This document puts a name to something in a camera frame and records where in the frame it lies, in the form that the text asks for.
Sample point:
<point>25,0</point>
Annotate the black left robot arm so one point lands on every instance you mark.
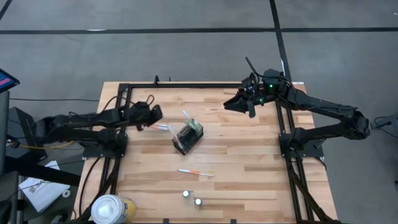
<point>87,119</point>

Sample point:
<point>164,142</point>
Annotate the black desk stand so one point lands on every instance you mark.
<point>31,169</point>

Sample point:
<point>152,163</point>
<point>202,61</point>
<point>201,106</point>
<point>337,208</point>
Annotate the blue mouthwash bottle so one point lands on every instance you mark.
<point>198,202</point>
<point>186,193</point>

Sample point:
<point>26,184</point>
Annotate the white paper booklet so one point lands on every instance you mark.
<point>40,196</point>

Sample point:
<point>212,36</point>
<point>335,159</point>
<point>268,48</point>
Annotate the white lidded wipes canister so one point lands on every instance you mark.
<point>109,211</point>

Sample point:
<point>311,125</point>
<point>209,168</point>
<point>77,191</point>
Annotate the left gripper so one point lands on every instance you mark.
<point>149,113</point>

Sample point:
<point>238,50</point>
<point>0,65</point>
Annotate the screen with blue display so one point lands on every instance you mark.
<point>7,81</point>

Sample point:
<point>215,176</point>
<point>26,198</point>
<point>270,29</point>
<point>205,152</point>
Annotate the black table frame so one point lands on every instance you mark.
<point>202,85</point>

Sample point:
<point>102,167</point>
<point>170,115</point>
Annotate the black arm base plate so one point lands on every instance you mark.
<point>311,151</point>
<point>105,152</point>

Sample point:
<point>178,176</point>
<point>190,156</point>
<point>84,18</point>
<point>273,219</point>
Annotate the white paper sheet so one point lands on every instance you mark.
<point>53,165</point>

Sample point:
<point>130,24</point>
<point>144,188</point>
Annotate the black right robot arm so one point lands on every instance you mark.
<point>326,107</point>

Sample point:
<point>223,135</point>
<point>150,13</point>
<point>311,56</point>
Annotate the small white tape roll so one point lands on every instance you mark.
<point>63,194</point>

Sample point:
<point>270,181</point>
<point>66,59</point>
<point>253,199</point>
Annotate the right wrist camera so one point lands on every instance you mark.
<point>250,84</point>

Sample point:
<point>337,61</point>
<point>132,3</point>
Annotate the black frame hook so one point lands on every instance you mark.
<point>156,80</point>

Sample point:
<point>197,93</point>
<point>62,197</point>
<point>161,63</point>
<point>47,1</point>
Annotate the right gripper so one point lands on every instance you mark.
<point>256,97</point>

